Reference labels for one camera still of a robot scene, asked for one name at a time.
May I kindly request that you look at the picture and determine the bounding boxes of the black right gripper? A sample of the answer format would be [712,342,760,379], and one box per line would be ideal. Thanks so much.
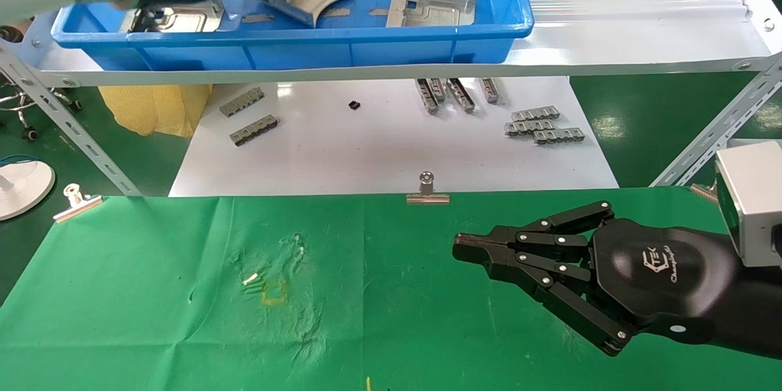
[453,202,782,360]

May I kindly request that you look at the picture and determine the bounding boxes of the blue plastic bin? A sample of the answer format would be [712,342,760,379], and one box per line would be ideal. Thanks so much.
[51,0,535,71]

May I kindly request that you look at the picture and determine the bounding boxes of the large green table cloth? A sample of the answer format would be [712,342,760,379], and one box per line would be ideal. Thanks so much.
[0,186,782,391]

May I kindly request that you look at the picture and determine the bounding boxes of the yellow mesh bag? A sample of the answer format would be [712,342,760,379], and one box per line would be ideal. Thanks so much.
[98,84,213,137]

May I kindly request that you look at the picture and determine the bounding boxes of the white flat shelf board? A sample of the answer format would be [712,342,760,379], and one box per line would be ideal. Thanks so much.
[168,76,619,197]

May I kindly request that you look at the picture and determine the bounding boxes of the chrome stool with casters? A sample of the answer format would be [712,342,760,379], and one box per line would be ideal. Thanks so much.
[0,23,84,142]

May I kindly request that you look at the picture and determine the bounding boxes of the white round stand base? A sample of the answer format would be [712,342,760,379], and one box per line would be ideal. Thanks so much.
[0,160,56,221]

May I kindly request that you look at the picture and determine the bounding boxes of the grey chain links right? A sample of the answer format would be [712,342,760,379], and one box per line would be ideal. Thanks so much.
[533,128,585,145]

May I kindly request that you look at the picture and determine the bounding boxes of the grey chain links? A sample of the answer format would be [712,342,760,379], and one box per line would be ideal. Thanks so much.
[230,115,280,147]
[533,128,585,145]
[448,78,476,114]

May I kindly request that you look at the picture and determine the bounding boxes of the grey metal comb bracket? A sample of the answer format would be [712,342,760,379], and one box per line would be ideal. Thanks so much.
[220,87,265,119]
[512,106,561,123]
[505,120,555,137]

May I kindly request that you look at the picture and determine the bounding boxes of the grey chain links left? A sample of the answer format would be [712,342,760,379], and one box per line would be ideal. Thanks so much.
[230,115,280,147]

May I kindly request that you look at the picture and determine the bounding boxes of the grey chain links top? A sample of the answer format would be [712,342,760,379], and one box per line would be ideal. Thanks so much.
[448,78,476,114]

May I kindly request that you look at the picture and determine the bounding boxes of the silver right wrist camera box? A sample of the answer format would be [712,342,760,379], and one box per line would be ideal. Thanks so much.
[715,141,782,268]

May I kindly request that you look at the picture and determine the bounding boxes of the white perforated steel post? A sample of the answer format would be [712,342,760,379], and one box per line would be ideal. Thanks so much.
[651,55,782,188]
[0,43,145,197]

